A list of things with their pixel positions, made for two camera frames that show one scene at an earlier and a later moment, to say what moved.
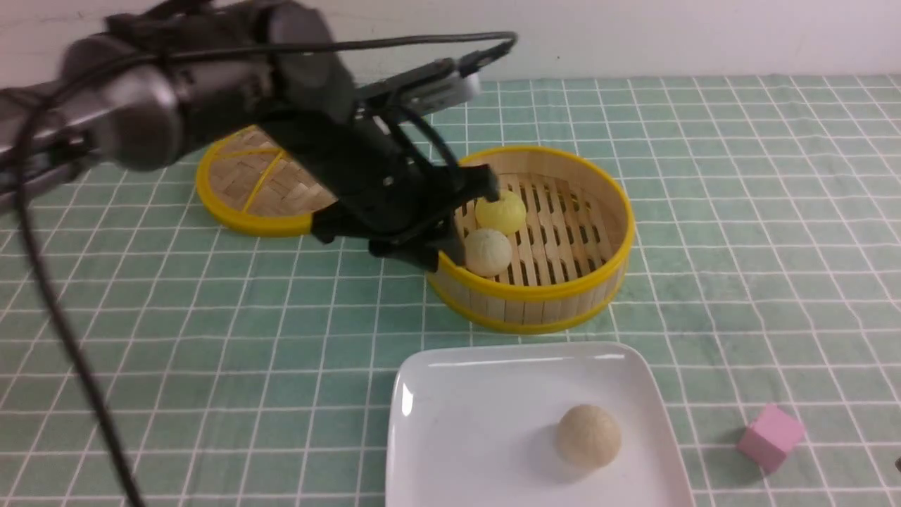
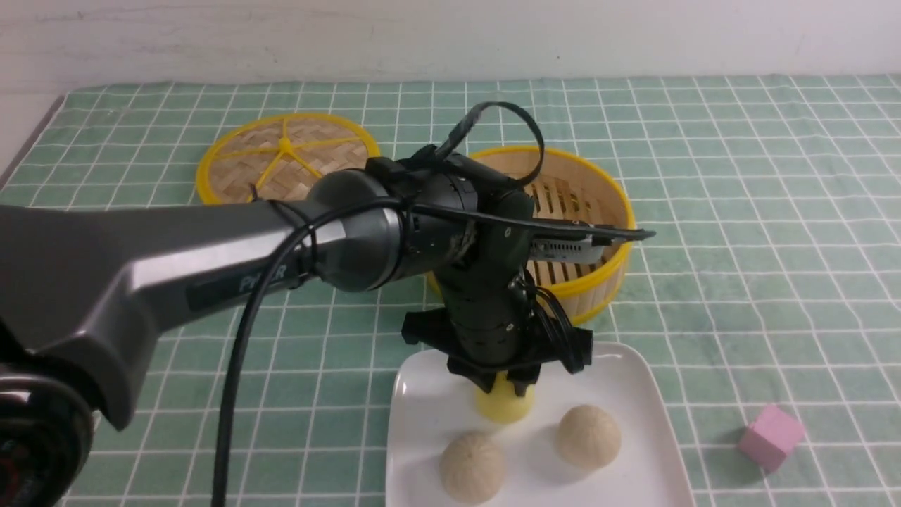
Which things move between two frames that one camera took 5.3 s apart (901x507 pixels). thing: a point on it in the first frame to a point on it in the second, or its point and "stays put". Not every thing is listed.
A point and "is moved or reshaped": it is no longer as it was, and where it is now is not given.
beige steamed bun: (588, 436) stays put
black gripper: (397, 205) to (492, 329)
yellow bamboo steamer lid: (250, 182) stays put
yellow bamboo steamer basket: (569, 258) stays put
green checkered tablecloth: (253, 370) stays put
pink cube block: (771, 436) stays put
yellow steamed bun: (507, 215) is moved or reshaped
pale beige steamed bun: (486, 252) is moved or reshaped
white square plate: (474, 424) stays put
